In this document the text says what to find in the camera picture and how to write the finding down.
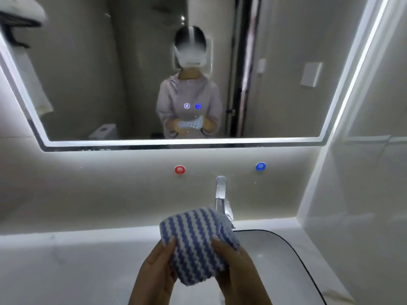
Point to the chrome faucet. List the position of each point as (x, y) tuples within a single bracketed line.
[(221, 200)]

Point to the blue round cold-water sticker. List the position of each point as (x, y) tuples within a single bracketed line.
[(260, 166)]

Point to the black-rimmed white sink basin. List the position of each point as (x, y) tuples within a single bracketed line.
[(273, 254)]

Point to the red round hot-water sticker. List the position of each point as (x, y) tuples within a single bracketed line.
[(180, 170)]

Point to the LED-lit wall mirror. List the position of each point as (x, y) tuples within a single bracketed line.
[(95, 76)]

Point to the person's right thumb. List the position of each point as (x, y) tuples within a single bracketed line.
[(224, 252)]

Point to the blue white striped cloth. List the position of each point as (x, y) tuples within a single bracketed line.
[(197, 241)]

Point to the person's right hand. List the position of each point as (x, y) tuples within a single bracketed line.
[(248, 279)]

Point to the person's left hand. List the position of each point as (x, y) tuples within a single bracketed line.
[(152, 276)]

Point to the person's left thumb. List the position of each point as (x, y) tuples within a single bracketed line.
[(167, 252)]

